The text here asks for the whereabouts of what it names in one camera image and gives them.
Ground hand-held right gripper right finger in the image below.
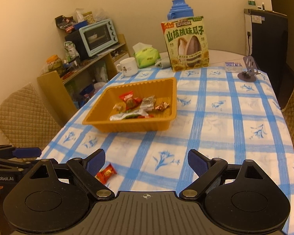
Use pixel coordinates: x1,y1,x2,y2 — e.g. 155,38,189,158
179,149,269,200

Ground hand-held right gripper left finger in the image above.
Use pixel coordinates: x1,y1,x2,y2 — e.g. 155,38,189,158
27,149,115,200

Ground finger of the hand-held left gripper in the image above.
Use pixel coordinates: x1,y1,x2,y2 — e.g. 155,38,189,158
0,145,41,159
0,157,38,171

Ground small red candy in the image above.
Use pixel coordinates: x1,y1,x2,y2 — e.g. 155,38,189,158
95,164,117,184

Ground orange plastic tray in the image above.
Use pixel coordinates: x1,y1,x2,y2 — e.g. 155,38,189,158
83,77,177,133

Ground long red green snack packet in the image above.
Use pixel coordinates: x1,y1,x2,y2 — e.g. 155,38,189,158
110,110,154,121

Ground brown red candy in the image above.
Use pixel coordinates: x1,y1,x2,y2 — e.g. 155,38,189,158
154,101,169,112

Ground red square snack packet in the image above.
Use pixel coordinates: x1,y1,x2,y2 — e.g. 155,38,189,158
119,91,135,101

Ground grey snack packet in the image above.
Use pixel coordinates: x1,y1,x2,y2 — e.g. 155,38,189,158
140,96,155,111

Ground wooden shelf unit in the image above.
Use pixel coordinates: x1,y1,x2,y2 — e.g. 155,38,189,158
37,34,130,109

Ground white plastic bag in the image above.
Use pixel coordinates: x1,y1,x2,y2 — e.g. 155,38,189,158
95,61,108,82

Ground orange lid glass jar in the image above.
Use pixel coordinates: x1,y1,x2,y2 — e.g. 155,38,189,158
45,55,64,75

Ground white mug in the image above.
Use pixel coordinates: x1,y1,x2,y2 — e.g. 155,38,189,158
116,57,138,77

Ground small card box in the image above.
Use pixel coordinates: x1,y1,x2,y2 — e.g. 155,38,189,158
224,62,244,72

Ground grey cloth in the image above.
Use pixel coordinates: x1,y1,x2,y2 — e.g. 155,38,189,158
155,58,172,68

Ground grey phone stand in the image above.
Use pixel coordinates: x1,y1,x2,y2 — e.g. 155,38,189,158
238,56,261,81

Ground green white snack bag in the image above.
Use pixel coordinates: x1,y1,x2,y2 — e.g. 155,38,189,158
64,42,79,61

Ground green tissue pack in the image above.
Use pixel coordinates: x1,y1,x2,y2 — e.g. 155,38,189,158
133,43,161,69

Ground green sunflower seed bag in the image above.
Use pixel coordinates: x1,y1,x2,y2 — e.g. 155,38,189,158
161,16,210,72

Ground mint green toaster oven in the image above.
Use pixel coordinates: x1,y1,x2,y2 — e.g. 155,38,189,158
79,19,119,57

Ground black mini fridge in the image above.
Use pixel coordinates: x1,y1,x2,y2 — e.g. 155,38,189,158
244,8,288,108

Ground black red snack bags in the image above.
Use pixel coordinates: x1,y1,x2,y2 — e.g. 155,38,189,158
55,15,76,33

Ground blue plastic box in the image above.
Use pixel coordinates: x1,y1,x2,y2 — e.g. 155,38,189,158
73,21,89,30

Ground blue thermos jug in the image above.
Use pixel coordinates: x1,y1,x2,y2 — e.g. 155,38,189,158
168,0,194,21

